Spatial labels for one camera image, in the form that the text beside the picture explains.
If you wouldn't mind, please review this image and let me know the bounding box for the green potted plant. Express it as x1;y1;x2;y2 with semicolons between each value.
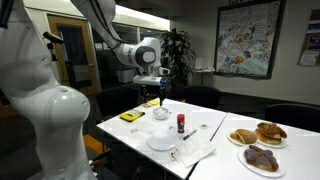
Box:
159;28;197;83

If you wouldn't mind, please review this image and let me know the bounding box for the yellow sponge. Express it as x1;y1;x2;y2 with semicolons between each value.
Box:
118;108;146;123

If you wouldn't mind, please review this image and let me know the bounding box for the white paper napkin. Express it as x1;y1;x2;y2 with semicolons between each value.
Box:
175;138;217;169

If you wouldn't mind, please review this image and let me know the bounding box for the dark plant pot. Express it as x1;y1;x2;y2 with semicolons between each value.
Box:
170;79;188;98

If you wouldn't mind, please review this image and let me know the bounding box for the black marker pen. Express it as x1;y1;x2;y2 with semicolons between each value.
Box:
182;129;198;141

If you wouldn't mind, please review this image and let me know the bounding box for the crystal glass bowl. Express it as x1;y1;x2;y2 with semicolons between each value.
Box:
152;111;170;121

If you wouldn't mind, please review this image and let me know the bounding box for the golden bread bun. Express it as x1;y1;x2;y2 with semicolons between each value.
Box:
255;130;283;146

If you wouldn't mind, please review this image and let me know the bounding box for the blue picture notice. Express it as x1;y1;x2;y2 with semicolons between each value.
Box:
306;33;320;52

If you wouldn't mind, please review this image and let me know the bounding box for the small white side table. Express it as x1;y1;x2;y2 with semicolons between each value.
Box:
192;67;216;88

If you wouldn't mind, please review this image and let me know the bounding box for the small golden bread piece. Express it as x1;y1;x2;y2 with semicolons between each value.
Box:
229;131;241;142

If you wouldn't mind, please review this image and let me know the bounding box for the orange floor block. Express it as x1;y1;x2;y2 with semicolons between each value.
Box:
83;134;105;154

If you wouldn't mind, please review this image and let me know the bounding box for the black camera on tripod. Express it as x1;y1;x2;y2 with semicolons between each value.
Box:
42;31;65;62

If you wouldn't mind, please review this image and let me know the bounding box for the large white plate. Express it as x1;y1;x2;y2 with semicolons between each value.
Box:
236;146;287;178

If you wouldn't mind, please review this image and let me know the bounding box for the red bottle with label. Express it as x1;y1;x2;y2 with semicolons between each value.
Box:
176;113;186;134

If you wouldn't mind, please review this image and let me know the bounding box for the brown cork bulletin board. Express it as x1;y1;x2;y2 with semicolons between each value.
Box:
297;8;320;68

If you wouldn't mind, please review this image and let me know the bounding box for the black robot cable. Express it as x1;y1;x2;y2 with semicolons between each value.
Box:
0;0;126;46

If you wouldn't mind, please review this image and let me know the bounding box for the white standing sign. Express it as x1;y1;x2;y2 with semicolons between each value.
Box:
195;57;204;70

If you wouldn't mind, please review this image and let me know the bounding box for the clear plastic plate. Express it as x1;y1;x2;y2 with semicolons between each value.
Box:
146;129;179;152

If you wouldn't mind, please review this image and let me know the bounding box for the black office chair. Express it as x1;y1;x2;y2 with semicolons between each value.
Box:
183;85;222;110
96;85;140;118
264;103;320;134

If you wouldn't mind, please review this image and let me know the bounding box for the white paper notice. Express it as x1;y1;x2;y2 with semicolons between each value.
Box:
298;49;320;67

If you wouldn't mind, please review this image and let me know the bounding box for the framed colourful wall poster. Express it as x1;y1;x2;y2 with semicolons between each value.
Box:
213;0;288;80

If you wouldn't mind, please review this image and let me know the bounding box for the chocolate crossed bread bun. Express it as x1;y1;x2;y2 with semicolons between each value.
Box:
243;144;280;173

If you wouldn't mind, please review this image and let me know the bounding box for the round flat golden bread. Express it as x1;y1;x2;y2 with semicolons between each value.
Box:
234;128;258;145

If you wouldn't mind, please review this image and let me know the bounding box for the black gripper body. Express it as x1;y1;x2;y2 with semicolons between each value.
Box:
145;77;169;100

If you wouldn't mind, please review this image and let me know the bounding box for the small yellow packet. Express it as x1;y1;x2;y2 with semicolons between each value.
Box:
147;98;161;107

